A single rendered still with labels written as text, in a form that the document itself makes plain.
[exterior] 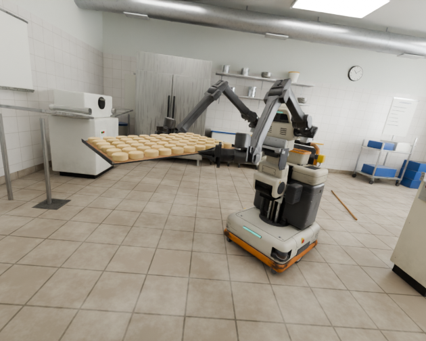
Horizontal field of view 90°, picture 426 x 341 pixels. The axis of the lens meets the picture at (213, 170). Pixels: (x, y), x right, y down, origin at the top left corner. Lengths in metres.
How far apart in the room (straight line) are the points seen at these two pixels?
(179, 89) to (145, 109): 0.77
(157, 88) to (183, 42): 1.44
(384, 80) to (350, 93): 0.81
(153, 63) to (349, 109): 4.58
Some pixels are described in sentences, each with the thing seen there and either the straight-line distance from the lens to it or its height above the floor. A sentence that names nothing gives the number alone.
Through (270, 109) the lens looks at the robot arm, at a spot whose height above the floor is 1.21.
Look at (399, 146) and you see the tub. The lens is 6.29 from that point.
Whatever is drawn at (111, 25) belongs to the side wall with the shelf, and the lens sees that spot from 5.91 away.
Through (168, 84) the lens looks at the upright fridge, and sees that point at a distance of 4.45.
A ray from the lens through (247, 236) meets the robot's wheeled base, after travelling 1.92.
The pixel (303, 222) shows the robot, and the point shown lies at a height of 0.37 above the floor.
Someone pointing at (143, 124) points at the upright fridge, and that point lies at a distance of 4.55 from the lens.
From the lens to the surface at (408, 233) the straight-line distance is 2.45.
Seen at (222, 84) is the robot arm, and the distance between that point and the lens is 1.49.
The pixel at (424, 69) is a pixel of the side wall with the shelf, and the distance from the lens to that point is 7.36.
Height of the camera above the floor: 1.17
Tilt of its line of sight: 15 degrees down
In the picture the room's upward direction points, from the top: 7 degrees clockwise
